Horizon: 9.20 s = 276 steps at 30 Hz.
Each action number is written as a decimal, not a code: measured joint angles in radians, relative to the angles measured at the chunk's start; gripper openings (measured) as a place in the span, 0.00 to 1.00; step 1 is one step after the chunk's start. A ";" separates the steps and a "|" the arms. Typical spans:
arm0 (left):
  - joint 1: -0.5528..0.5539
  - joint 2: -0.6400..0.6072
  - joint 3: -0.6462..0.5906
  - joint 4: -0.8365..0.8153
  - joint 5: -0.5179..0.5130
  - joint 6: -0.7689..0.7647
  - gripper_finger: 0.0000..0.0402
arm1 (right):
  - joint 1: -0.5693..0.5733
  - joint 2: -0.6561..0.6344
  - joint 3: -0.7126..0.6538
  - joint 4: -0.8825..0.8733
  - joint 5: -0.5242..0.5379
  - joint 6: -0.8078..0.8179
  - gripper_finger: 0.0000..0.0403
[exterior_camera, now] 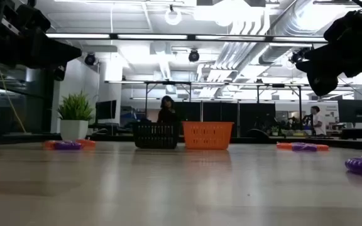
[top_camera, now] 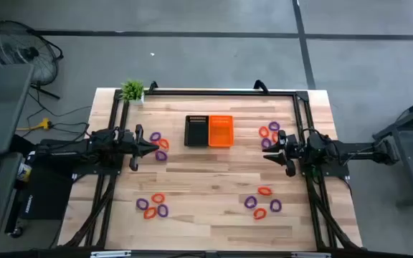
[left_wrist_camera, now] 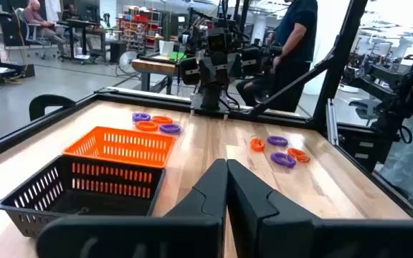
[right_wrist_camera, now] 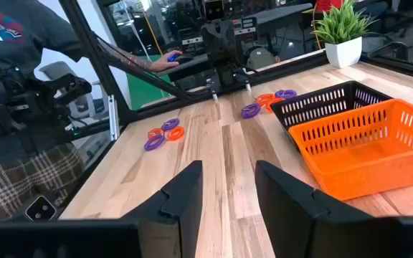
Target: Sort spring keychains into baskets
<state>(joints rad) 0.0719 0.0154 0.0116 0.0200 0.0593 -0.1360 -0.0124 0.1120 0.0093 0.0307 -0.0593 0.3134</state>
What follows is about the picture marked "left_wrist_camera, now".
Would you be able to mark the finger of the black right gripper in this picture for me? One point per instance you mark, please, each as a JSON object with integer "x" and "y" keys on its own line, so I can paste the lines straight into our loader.
{"x": 232, "y": 66}
{"x": 208, "y": 71}

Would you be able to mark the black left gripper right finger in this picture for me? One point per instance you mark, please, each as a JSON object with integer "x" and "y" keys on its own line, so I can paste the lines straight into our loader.
{"x": 264, "y": 222}

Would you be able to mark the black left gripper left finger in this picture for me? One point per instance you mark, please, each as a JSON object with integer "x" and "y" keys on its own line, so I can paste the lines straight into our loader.
{"x": 192, "y": 233}

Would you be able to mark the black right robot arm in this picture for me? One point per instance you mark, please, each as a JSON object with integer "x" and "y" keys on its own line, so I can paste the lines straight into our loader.
{"x": 212, "y": 98}

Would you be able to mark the white plastic container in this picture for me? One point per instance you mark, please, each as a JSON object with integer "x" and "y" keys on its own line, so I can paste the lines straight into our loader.
{"x": 166, "y": 48}

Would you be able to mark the wooden workbench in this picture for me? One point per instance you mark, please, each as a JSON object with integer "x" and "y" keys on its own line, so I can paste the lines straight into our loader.
{"x": 152, "y": 67}

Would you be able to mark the white floor fan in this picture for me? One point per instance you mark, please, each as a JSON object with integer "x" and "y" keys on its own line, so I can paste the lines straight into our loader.
{"x": 127, "y": 61}

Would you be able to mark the person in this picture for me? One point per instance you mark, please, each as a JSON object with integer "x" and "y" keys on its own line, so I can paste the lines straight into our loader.
{"x": 34, "y": 16}
{"x": 71, "y": 12}
{"x": 296, "y": 36}

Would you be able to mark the shelf with coloured bins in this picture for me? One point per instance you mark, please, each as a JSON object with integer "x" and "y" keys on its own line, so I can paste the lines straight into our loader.
{"x": 138, "y": 18}

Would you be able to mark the black speaker box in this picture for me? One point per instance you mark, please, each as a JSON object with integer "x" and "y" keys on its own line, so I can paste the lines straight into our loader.
{"x": 117, "y": 52}

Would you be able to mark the black plastic slotted basket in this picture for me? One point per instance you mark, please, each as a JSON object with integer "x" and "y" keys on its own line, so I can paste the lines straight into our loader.
{"x": 102, "y": 204}

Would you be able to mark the orange plastic slotted basket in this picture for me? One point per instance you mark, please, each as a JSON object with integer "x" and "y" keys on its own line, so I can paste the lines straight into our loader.
{"x": 120, "y": 160}

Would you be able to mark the black office desk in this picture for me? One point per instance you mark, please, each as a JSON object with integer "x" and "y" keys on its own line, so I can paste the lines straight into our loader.
{"x": 71, "y": 39}

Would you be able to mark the black neighbouring robot station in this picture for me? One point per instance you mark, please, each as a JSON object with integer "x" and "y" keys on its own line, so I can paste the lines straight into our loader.
{"x": 389, "y": 89}

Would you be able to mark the white office chair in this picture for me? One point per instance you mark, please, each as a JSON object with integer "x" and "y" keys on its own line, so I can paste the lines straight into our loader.
{"x": 31, "y": 32}

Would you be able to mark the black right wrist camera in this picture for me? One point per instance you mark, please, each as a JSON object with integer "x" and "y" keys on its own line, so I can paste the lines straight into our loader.
{"x": 216, "y": 41}

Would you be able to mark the black aluminium table frame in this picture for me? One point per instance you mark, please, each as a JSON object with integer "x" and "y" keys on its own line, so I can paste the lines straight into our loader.
{"x": 335, "y": 71}

